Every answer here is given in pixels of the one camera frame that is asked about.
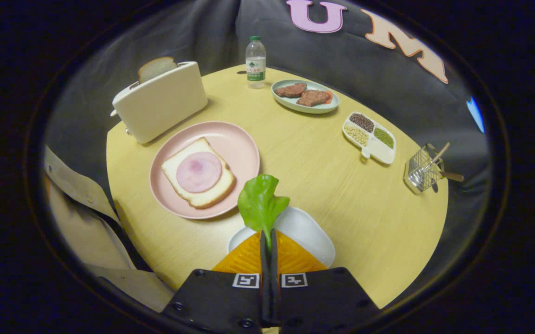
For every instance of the green beans heap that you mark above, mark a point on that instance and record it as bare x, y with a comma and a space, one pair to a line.
383, 138

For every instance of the green lettuce leaf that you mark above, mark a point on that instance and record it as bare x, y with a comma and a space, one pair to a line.
260, 202

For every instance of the pale beans heap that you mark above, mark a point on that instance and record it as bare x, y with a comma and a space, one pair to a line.
356, 135

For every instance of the pink ham slice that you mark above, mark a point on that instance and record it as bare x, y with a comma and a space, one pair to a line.
198, 172

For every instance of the white plate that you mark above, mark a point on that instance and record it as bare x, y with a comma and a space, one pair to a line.
306, 232

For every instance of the toasted bread slice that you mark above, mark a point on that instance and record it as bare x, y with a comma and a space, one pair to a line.
156, 68

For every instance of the pink plate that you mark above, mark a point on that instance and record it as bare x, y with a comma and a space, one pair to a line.
239, 144

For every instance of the clear bottle with green cap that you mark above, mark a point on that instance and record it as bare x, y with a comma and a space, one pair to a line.
255, 65

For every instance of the white divided dish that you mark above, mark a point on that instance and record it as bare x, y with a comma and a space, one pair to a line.
381, 153

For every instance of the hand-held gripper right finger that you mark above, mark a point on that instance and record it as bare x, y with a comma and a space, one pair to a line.
323, 297

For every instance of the person's beige coat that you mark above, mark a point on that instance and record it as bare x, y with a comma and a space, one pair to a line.
77, 222

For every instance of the white bread slice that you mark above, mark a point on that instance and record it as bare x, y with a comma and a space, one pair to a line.
211, 192

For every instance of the brown meat patty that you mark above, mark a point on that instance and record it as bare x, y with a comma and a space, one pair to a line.
312, 98
291, 90

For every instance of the white toaster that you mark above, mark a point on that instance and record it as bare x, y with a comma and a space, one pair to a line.
160, 104

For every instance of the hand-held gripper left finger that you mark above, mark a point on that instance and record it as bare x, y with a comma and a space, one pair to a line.
221, 297

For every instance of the dark brown beans heap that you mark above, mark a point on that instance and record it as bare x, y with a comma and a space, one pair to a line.
362, 122

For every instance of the pale green plate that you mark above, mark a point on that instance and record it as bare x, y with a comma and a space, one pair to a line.
286, 103

